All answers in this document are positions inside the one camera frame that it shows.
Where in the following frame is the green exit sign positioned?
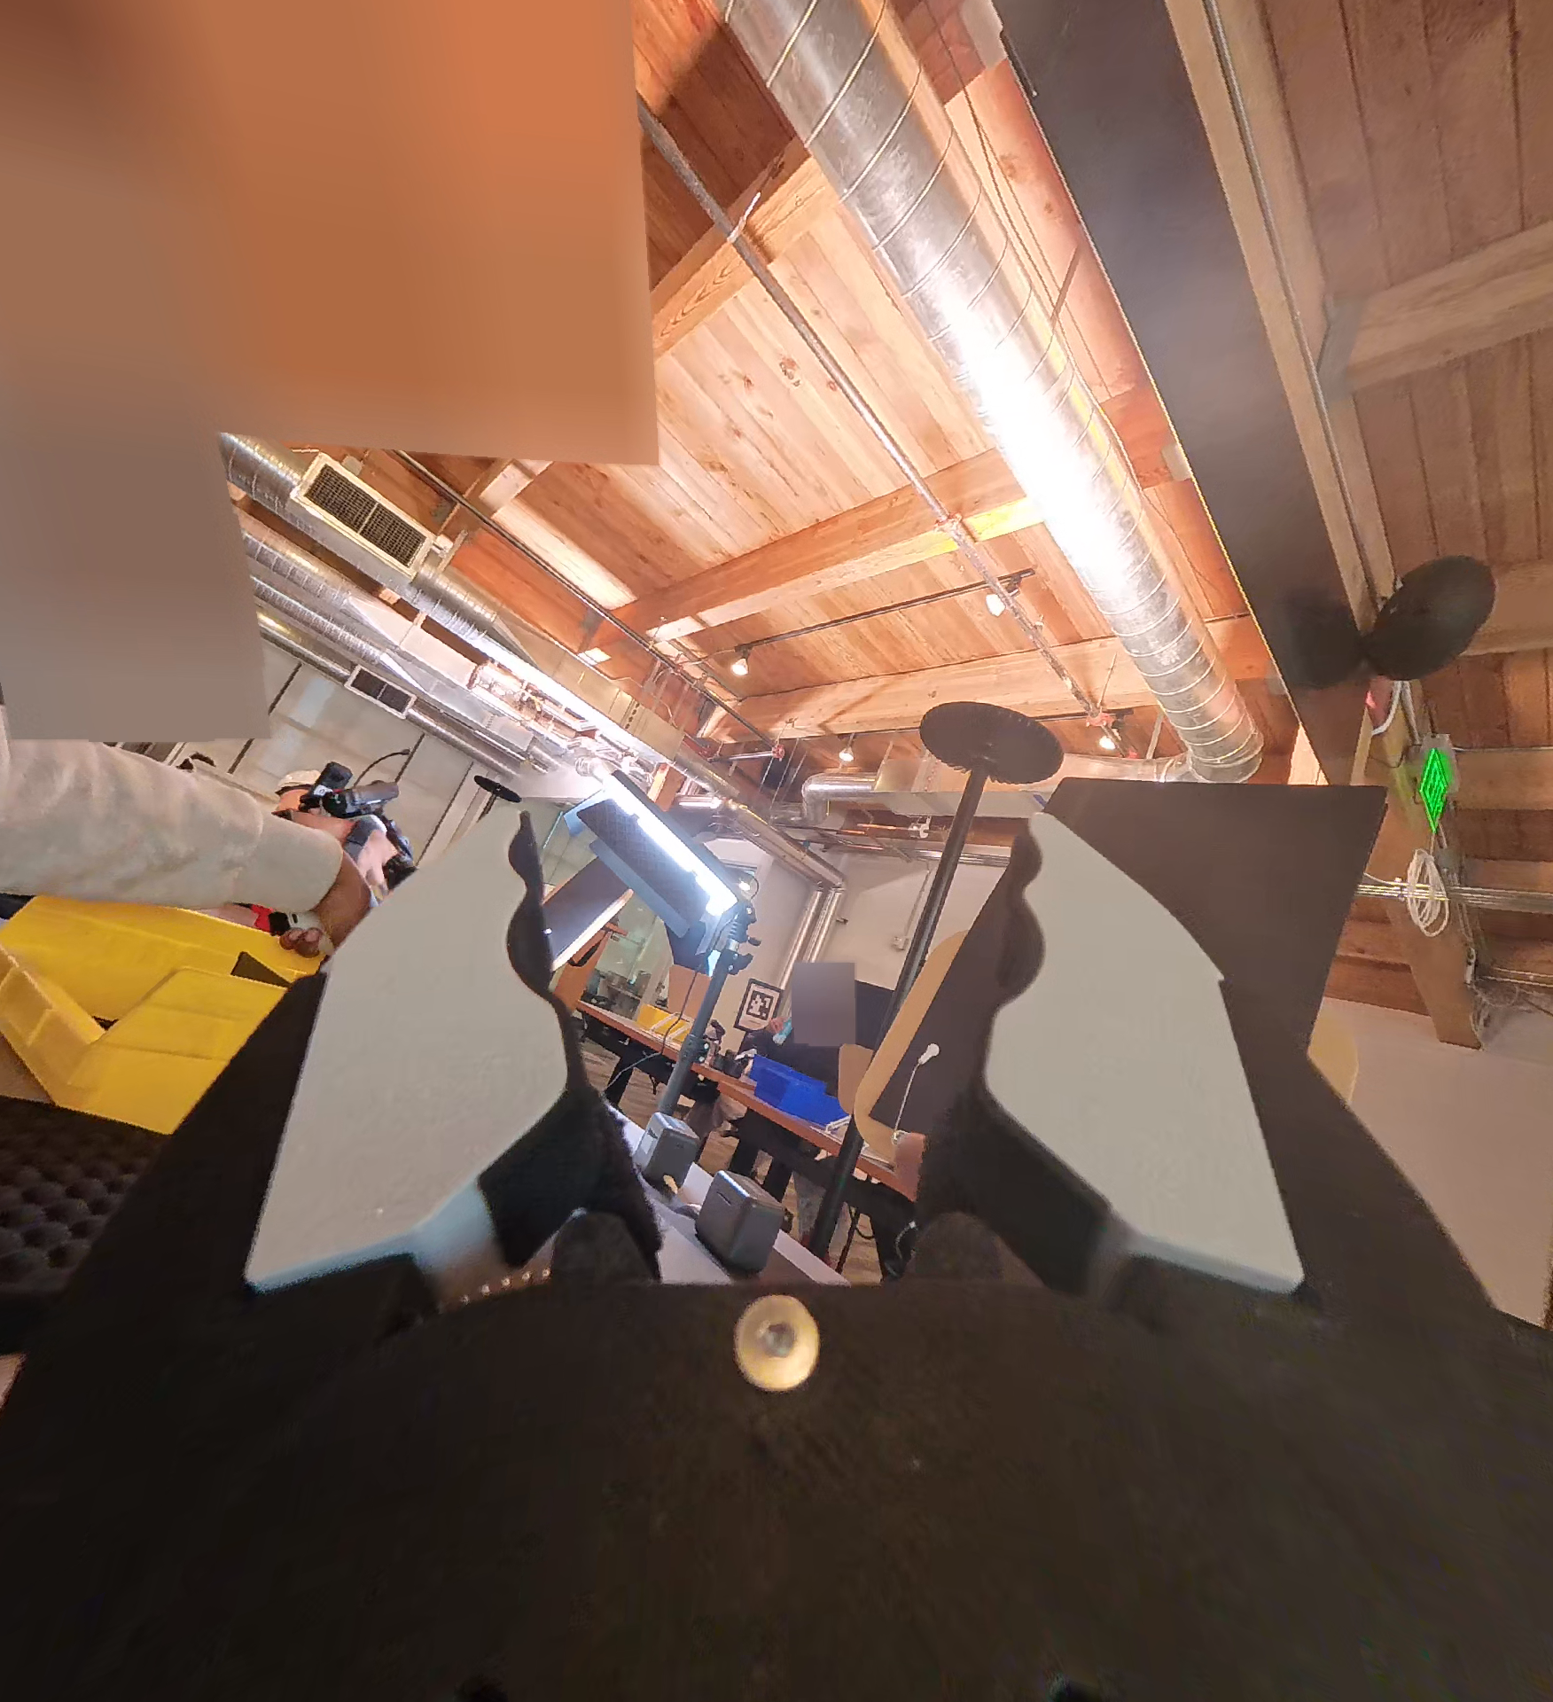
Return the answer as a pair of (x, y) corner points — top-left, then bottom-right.
(1405, 735), (1459, 836)

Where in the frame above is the silver duct with vent grille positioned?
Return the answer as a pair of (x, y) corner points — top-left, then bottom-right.
(222, 431), (565, 693)

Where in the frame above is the long wooden table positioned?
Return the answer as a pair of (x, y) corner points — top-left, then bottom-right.
(578, 999), (922, 1198)

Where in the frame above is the studio light panel on stand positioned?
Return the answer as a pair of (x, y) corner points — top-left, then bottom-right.
(540, 768), (763, 1131)

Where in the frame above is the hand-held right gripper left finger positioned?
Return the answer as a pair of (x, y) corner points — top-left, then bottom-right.
(245, 804), (660, 1291)

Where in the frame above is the blue plastic bin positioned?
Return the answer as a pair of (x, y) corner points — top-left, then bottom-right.
(747, 1055), (847, 1130)

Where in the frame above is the person's left forearm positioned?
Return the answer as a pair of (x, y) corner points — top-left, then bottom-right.
(0, 665), (374, 949)

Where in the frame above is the yellow plastic storage bin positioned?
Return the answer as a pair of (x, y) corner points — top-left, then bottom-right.
(0, 894), (329, 1135)

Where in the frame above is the black foam mat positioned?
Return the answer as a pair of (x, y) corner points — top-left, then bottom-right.
(0, 1094), (177, 1355)

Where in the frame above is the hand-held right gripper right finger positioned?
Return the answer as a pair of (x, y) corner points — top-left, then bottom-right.
(915, 811), (1307, 1298)

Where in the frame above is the black stand with round disc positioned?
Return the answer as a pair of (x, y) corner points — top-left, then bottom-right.
(810, 701), (1067, 1258)

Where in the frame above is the silver round air duct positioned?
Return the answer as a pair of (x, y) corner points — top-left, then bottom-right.
(720, 0), (1266, 783)

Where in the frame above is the black dome ceiling camera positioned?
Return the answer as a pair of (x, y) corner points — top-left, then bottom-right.
(1280, 554), (1500, 690)

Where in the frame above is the person's left hand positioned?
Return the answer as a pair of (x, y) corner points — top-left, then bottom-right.
(277, 851), (379, 962)

